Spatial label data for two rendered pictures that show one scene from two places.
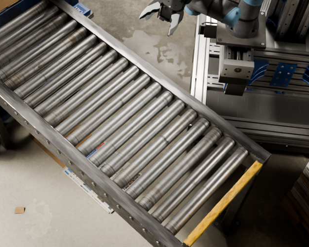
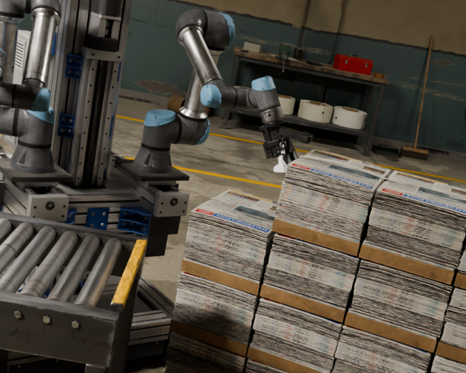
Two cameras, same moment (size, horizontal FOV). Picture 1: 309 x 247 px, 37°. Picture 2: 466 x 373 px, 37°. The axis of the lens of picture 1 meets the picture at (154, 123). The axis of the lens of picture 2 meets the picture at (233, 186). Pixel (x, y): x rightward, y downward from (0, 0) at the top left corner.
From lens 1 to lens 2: 130 cm
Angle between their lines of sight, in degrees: 53
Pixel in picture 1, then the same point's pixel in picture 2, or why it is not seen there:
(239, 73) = (52, 212)
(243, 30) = (39, 160)
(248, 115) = not seen: hidden behind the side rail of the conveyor
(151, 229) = (58, 308)
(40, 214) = not seen: outside the picture
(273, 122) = not seen: hidden behind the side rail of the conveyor
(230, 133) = (88, 232)
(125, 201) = not seen: outside the picture
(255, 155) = (131, 240)
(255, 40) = (57, 174)
